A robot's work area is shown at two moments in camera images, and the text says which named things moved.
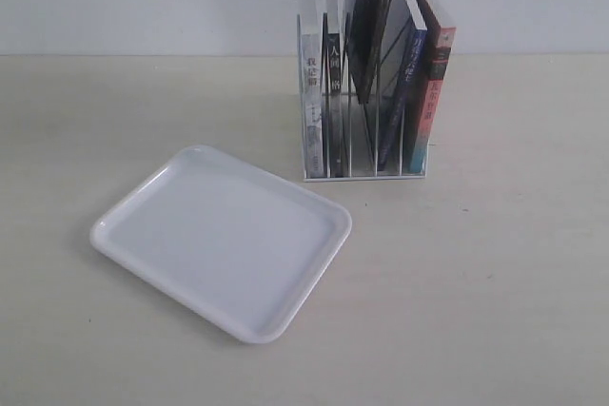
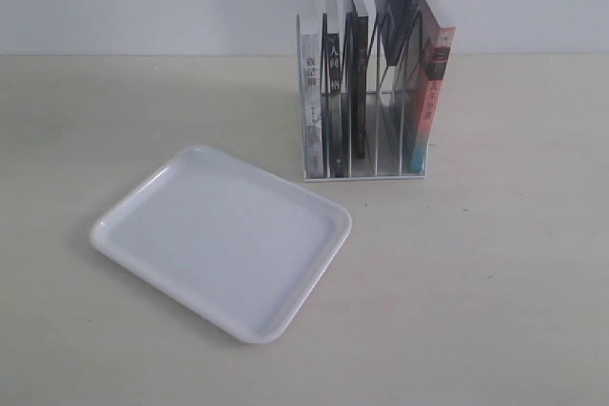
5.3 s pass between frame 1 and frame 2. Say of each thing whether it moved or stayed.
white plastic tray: stayed
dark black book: moved
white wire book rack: stayed
